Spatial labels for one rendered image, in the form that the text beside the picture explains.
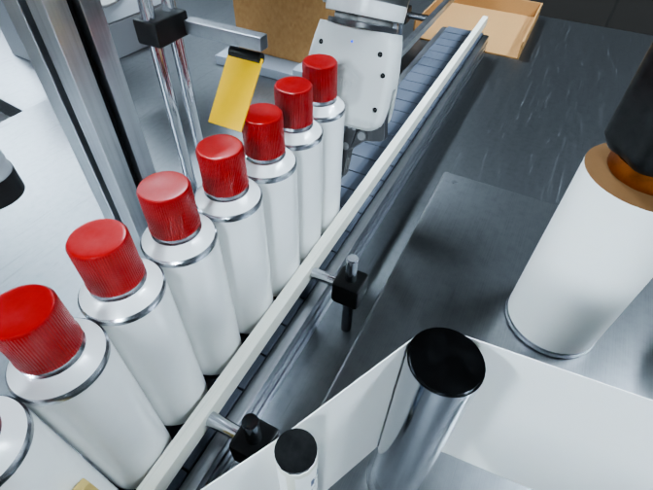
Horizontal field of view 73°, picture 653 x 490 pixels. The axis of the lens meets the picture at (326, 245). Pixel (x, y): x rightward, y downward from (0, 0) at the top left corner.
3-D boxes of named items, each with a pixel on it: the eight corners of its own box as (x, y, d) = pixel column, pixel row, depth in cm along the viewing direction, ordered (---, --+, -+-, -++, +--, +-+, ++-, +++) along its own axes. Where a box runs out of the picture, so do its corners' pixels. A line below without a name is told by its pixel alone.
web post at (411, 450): (412, 522, 33) (482, 423, 19) (356, 491, 34) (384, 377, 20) (430, 464, 36) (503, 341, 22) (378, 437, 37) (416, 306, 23)
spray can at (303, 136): (307, 272, 49) (305, 105, 34) (268, 257, 51) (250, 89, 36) (328, 243, 52) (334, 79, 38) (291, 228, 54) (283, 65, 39)
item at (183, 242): (220, 388, 40) (163, 225, 25) (176, 362, 41) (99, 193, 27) (254, 344, 43) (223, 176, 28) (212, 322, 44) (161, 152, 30)
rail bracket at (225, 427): (269, 499, 38) (256, 451, 29) (210, 464, 40) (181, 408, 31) (288, 464, 40) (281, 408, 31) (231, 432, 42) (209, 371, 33)
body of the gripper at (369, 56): (305, 0, 44) (291, 113, 49) (401, 19, 41) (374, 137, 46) (335, 7, 50) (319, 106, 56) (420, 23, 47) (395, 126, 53)
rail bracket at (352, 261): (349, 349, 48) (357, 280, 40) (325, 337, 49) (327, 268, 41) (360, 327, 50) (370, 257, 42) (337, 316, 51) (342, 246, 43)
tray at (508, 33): (518, 59, 102) (524, 42, 99) (411, 37, 109) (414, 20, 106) (537, 18, 120) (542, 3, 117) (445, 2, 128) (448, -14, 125)
